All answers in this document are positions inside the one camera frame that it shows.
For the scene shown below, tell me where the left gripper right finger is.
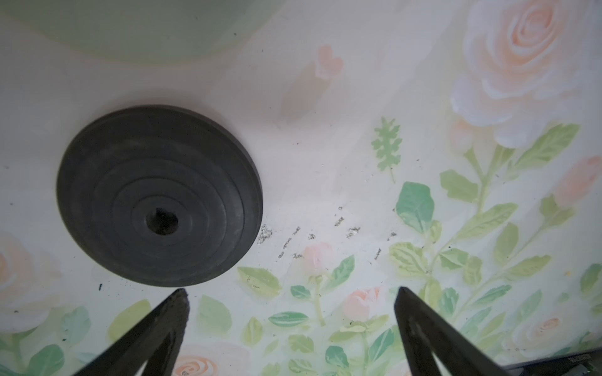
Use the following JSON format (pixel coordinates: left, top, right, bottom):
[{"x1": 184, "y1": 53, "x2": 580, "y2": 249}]
[{"x1": 394, "y1": 287, "x2": 507, "y2": 375}]

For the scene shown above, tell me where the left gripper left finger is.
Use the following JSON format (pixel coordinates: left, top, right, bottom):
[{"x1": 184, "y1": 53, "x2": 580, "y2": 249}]
[{"x1": 75, "y1": 288, "x2": 190, "y2": 376}]

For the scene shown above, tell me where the black round base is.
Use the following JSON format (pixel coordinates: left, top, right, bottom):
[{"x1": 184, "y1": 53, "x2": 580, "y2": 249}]
[{"x1": 56, "y1": 104, "x2": 263, "y2": 288}]

